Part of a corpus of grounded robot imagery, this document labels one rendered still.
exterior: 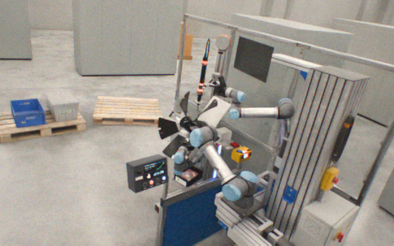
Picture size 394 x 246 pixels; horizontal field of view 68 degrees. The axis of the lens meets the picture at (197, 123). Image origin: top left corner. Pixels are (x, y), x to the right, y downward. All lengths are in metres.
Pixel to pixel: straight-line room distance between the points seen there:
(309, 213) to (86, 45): 6.67
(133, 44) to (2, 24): 3.26
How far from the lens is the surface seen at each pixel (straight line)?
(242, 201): 2.07
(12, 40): 9.19
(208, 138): 1.96
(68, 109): 5.06
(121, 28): 7.81
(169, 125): 2.85
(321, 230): 1.96
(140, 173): 1.97
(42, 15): 14.23
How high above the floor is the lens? 2.34
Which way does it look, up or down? 24 degrees down
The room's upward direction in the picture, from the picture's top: 8 degrees clockwise
